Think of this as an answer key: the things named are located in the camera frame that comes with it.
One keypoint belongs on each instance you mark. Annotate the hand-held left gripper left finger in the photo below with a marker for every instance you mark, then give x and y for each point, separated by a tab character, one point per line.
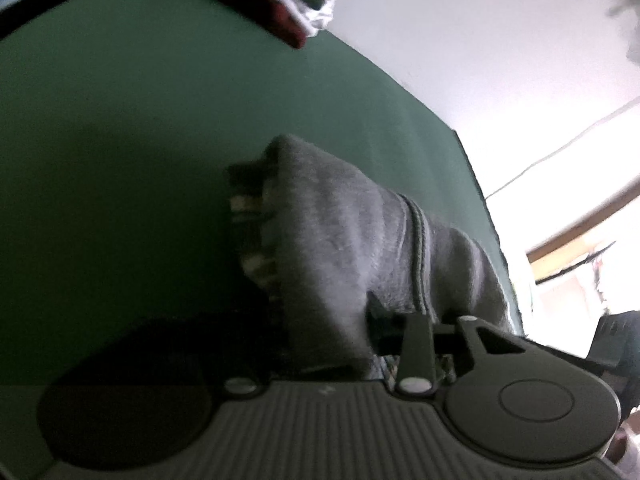
252	360

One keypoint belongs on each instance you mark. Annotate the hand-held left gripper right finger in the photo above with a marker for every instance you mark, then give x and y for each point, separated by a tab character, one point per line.
380	325

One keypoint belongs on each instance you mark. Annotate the grey knitted striped sweater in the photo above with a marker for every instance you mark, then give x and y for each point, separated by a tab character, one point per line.
340	230

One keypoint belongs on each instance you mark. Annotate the dark red folded garment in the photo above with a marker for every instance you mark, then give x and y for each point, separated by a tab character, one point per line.
280	15

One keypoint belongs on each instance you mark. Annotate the wooden door frame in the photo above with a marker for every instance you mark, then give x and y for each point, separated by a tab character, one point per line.
560	245

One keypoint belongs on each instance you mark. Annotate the white wall box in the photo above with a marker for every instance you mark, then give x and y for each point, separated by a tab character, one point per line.
630	10

